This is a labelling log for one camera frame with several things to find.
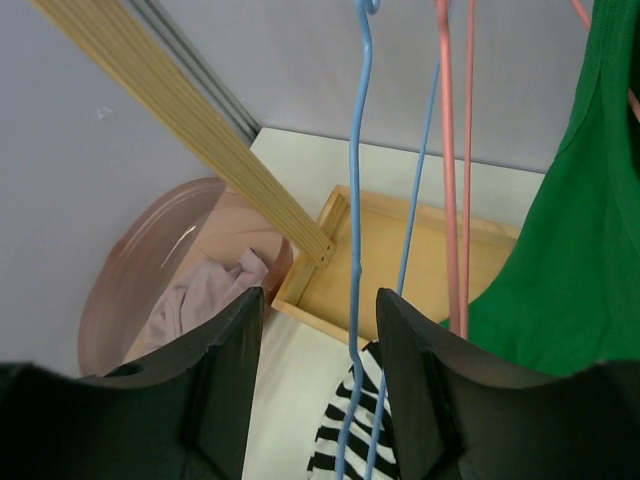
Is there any pink translucent plastic basin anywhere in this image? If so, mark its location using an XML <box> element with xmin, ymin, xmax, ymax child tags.
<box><xmin>78</xmin><ymin>177</ymin><xmax>293</xmax><ymax>376</ymax></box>

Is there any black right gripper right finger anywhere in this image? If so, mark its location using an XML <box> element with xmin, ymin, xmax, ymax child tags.
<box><xmin>376</xmin><ymin>288</ymin><xmax>639</xmax><ymax>479</ymax></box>

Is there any green tank top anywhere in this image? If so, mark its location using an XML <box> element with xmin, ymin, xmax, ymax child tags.
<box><xmin>468</xmin><ymin>1</ymin><xmax>639</xmax><ymax>375</ymax></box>

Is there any black white striped tank top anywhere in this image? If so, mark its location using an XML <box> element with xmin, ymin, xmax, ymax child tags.
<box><xmin>307</xmin><ymin>341</ymin><xmax>400</xmax><ymax>479</ymax></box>

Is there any wooden clothes rack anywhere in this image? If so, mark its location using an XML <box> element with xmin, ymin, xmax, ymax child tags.
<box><xmin>29</xmin><ymin>0</ymin><xmax>521</xmax><ymax>349</ymax></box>

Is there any pink hanger of mauve top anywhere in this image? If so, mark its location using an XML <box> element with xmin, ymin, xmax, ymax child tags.
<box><xmin>435</xmin><ymin>1</ymin><xmax>475</xmax><ymax>339</ymax></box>

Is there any mauve tank top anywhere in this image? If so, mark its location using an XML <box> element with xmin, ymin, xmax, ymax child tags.
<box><xmin>126</xmin><ymin>249</ymin><xmax>268</xmax><ymax>361</ymax></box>

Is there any light blue wire hanger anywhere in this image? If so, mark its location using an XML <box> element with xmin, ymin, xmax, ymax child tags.
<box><xmin>332</xmin><ymin>0</ymin><xmax>444</xmax><ymax>480</ymax></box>

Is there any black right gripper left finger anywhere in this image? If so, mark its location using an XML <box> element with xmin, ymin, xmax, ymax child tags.
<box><xmin>1</xmin><ymin>287</ymin><xmax>264</xmax><ymax>479</ymax></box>

